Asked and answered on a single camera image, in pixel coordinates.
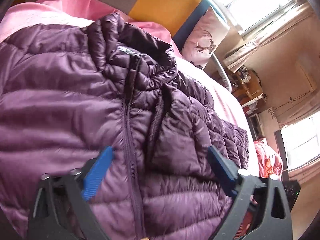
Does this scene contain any pink embroidered bedspread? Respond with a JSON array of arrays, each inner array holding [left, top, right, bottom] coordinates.
[[0, 4, 261, 178]]

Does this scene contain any grey yellow blue headboard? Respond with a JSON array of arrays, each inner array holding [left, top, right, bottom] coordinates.
[[25, 0, 225, 46]]

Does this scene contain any red floral quilt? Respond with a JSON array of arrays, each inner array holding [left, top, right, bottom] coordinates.
[[253, 137, 284, 178]]

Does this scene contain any plain pink sheet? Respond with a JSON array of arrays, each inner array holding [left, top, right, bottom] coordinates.
[[35, 0, 181, 58]]

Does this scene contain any black electronic box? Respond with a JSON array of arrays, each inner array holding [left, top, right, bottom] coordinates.
[[282, 179, 301, 203]]

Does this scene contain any deer print pillow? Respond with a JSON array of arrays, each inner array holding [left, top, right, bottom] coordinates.
[[181, 6, 231, 70]]

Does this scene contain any small window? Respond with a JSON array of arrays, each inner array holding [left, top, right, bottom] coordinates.
[[280, 116, 320, 173]]

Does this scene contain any purple down jacket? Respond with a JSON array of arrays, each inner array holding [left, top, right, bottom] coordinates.
[[0, 12, 250, 240]]

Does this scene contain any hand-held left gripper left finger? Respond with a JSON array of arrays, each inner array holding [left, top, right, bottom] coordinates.
[[27, 146, 115, 240]]

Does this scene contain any beige curtain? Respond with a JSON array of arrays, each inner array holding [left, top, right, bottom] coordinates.
[[223, 2, 320, 73]]

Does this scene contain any grey metal bed rail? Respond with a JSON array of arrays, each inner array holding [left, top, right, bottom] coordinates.
[[211, 54, 233, 92]]

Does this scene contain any cluttered wooden desk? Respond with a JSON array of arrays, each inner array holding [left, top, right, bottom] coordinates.
[[231, 65, 266, 111]]

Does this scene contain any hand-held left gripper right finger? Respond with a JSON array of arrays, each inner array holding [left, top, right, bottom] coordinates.
[[207, 145, 293, 240]]

